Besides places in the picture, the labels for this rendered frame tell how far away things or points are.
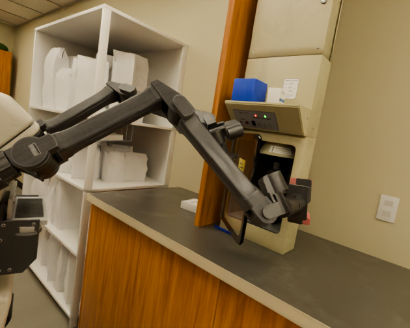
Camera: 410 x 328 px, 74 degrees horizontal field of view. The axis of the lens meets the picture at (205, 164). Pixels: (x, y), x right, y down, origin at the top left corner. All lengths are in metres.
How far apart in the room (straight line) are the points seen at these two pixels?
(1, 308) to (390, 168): 1.53
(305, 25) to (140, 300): 1.33
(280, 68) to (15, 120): 0.92
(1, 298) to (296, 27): 1.34
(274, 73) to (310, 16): 0.23
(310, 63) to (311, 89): 0.10
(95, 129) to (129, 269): 0.82
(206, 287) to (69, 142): 0.67
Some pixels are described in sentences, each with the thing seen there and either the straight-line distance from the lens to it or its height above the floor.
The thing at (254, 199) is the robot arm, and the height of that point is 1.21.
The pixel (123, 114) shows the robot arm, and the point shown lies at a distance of 0.78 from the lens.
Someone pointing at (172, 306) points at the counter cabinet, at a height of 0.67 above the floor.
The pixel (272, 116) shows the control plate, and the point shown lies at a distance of 1.06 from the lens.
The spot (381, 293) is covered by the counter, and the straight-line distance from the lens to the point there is 1.14.
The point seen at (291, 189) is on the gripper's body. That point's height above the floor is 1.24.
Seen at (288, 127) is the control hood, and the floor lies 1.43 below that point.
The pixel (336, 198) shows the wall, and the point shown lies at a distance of 1.51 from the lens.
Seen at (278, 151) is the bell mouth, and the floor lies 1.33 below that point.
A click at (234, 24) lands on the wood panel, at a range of 1.30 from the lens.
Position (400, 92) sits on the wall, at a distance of 1.49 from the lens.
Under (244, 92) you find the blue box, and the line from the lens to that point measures 1.12.
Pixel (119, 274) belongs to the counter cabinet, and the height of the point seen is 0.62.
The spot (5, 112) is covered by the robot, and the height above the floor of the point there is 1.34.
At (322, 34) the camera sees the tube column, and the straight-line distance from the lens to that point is 1.17.
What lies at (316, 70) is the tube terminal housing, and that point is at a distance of 1.13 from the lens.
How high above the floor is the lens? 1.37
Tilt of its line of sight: 7 degrees down
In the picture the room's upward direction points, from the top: 9 degrees clockwise
